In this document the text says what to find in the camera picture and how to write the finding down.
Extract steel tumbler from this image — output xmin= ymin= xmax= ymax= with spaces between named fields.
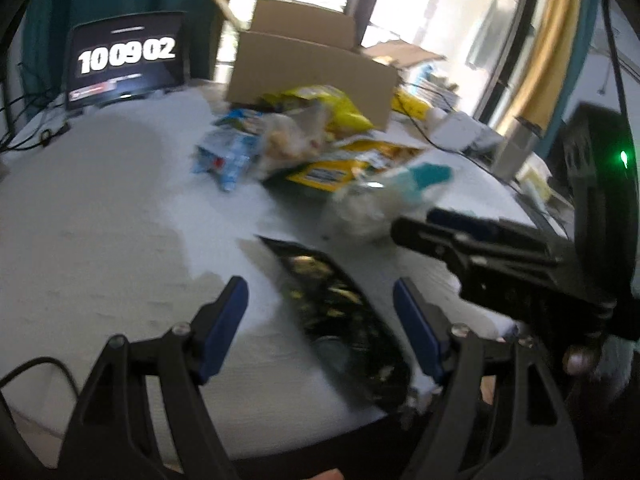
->
xmin=492 ymin=116 xmax=548 ymax=183

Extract yellow tissue pack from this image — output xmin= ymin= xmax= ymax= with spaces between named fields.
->
xmin=517 ymin=160 xmax=556 ymax=201

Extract white plastic basket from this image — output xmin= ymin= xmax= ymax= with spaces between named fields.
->
xmin=417 ymin=72 xmax=461 ymax=111

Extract black window frame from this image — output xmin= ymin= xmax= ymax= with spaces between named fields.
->
xmin=345 ymin=0 xmax=391 ymax=51

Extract clear bag round snacks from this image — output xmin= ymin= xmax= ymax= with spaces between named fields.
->
xmin=255 ymin=105 xmax=333 ymax=181

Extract yellow crinkled snack packet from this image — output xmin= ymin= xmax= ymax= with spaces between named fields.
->
xmin=262 ymin=135 xmax=431 ymax=193

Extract black tablet clock display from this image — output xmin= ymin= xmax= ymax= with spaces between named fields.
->
xmin=65 ymin=10 xmax=188 ymax=111

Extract thin black cable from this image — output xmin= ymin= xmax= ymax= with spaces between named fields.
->
xmin=0 ymin=356 xmax=81 ymax=401

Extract yellow duck print pack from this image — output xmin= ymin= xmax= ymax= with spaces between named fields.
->
xmin=392 ymin=87 xmax=433 ymax=118

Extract black yellow snack packet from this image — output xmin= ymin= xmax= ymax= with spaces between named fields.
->
xmin=256 ymin=235 xmax=413 ymax=408

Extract grey hanging cloth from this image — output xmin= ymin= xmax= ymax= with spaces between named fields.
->
xmin=465 ymin=0 xmax=501 ymax=68

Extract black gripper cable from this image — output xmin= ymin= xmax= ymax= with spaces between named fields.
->
xmin=601 ymin=0 xmax=632 ymax=116

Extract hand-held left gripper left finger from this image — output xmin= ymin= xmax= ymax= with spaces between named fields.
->
xmin=57 ymin=276 xmax=249 ymax=480

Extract blue cartoon snack packet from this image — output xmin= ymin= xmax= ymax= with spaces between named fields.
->
xmin=192 ymin=107 xmax=266 ymax=193

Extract white plastic device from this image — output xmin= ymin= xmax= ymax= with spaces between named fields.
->
xmin=432 ymin=110 xmax=496 ymax=153

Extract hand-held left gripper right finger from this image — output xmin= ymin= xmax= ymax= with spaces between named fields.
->
xmin=393 ymin=277 xmax=583 ymax=480

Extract yellow curtain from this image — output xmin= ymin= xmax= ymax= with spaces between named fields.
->
xmin=487 ymin=0 xmax=583 ymax=136

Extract teal white clear packet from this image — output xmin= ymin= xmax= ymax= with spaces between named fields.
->
xmin=320 ymin=162 xmax=453 ymax=243

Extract cardboard box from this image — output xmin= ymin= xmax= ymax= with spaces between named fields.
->
xmin=205 ymin=0 xmax=448 ymax=131

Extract yellow puffed snack bag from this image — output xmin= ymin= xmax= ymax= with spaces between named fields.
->
xmin=260 ymin=85 xmax=376 ymax=136

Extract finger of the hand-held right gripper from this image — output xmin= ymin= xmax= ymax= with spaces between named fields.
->
xmin=391 ymin=216 xmax=563 ymax=271
xmin=426 ymin=208 xmax=551 ymax=251

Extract black cable bundle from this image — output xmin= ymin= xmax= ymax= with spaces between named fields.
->
xmin=0 ymin=60 xmax=71 ymax=153

